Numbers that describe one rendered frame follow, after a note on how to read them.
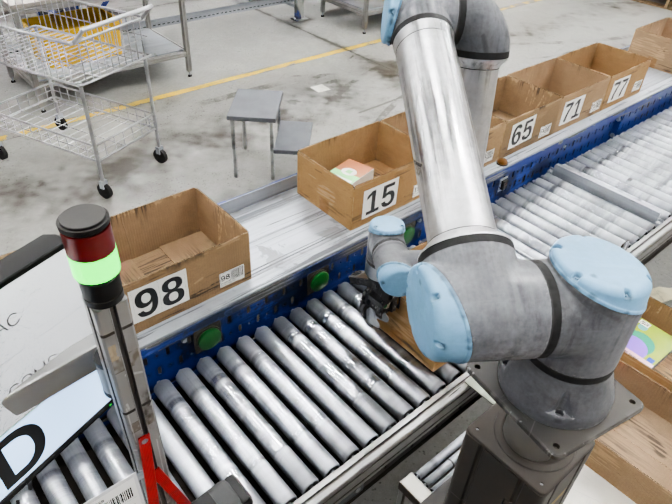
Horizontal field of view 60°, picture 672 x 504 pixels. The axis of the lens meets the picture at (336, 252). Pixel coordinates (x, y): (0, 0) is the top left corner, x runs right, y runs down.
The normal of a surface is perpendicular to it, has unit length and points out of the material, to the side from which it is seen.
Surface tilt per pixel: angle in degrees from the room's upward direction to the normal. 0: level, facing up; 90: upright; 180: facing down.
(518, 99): 89
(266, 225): 0
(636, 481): 91
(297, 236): 0
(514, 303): 42
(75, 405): 86
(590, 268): 6
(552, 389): 68
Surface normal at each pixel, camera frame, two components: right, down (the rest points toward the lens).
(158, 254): 0.04, -0.78
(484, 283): 0.05, -0.47
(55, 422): 0.87, 0.28
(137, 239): 0.65, 0.48
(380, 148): -0.75, 0.38
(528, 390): -0.71, 0.05
